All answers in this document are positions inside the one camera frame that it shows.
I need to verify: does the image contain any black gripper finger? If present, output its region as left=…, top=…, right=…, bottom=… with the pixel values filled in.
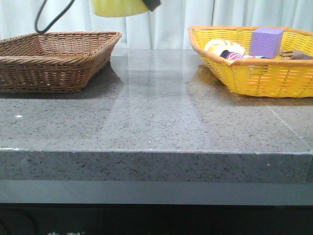
left=144, top=0, right=161, bottom=12

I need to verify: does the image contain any yellow packing tape roll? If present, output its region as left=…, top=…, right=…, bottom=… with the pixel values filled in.
left=90, top=0, right=149, bottom=18

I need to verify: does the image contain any yellow woven plastic basket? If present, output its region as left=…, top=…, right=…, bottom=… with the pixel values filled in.
left=189, top=26, right=313, bottom=98

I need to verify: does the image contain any purple foam block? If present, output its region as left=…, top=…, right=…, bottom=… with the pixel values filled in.
left=249, top=27, right=285, bottom=59

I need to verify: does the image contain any white bread roll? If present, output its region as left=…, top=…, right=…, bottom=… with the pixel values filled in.
left=204, top=39, right=246, bottom=56

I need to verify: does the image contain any black cable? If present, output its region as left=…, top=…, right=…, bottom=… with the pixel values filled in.
left=34, top=0, right=75, bottom=34

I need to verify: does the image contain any white curtain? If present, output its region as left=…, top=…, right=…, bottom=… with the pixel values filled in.
left=0, top=0, right=313, bottom=50

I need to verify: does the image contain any brown wicker basket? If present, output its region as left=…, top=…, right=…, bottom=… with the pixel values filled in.
left=0, top=31, right=122, bottom=94

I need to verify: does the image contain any purple labelled dark jar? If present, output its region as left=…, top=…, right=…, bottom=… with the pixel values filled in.
left=220, top=50, right=265, bottom=60

